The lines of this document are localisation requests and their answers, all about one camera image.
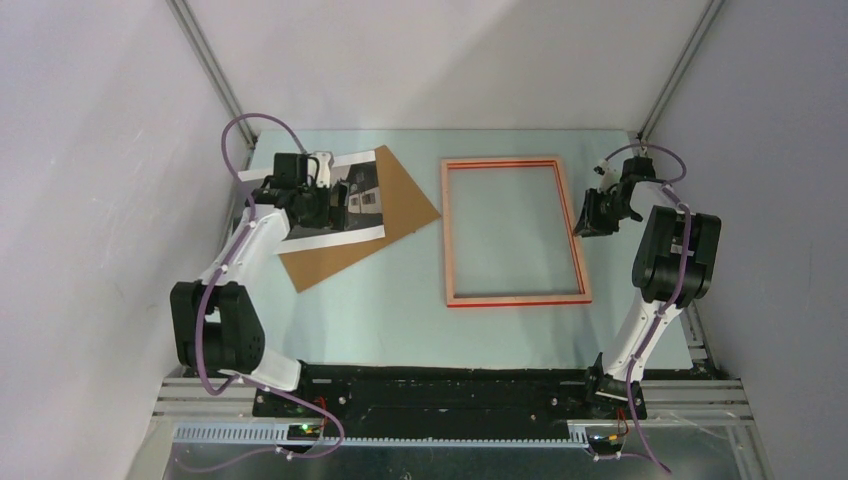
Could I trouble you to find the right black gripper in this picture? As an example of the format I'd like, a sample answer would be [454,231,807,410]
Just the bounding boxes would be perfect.
[572,188,637,238]

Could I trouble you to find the landscape photo print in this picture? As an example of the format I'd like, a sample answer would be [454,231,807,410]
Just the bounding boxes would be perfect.
[228,150,385,258]

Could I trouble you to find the brown backing board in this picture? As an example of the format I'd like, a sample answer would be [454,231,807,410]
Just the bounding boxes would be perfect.
[279,145,440,292]

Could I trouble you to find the red wooden picture frame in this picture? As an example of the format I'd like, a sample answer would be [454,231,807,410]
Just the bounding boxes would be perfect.
[441,156,592,308]

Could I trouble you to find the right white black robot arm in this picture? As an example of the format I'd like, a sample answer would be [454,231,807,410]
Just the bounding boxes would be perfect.
[572,156,721,418]

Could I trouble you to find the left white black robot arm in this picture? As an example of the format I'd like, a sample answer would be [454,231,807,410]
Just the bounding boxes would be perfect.
[170,151,347,417]

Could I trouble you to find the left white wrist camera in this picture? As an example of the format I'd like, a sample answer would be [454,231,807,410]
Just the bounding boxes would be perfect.
[310,151,334,189]

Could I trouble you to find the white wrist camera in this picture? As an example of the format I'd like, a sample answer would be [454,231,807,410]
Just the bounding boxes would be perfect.
[310,151,334,189]
[593,159,620,191]

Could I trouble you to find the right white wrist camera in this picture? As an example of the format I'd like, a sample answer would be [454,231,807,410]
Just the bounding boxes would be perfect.
[593,159,620,191]

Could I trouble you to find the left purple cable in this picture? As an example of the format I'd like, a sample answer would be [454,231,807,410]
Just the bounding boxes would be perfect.
[195,112,346,461]

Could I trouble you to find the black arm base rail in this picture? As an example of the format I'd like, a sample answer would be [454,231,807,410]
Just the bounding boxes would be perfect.
[240,364,647,440]

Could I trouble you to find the grey slotted cable duct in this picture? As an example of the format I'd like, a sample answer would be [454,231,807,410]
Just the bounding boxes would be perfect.
[173,422,589,449]

